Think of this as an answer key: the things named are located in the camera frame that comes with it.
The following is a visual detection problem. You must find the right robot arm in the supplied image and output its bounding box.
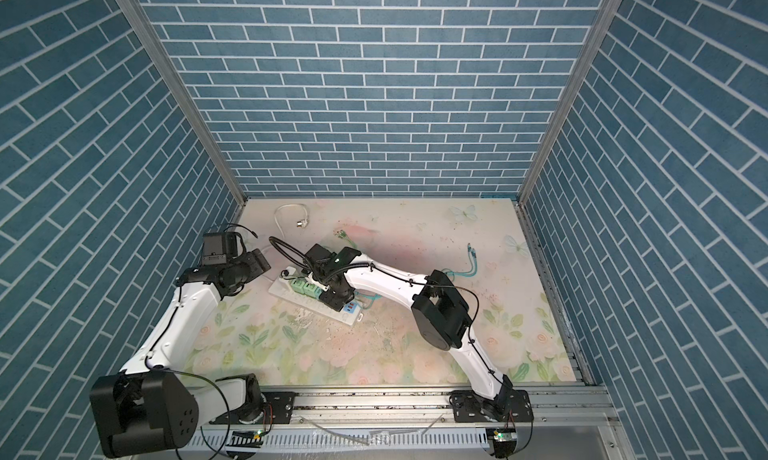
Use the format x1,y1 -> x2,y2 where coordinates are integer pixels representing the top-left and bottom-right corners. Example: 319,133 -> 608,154
298,245 -> 519,421

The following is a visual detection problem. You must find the light green charger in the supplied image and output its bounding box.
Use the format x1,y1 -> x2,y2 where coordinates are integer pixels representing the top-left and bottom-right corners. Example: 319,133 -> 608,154
290,278 -> 307,296
303,283 -> 323,299

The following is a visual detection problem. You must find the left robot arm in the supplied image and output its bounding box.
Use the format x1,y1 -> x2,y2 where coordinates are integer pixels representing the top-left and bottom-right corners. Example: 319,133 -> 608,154
89,225 -> 270,459

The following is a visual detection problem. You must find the white power strip cord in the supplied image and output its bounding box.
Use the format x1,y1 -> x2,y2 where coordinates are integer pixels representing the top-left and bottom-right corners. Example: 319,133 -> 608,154
274,203 -> 311,233

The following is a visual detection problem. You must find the white multicolour power strip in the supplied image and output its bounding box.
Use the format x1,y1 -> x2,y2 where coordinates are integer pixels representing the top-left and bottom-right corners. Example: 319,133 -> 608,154
268,279 -> 362,326

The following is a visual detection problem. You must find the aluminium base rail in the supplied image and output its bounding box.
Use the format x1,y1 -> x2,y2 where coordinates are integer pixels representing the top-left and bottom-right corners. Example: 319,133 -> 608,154
107,385 -> 631,460

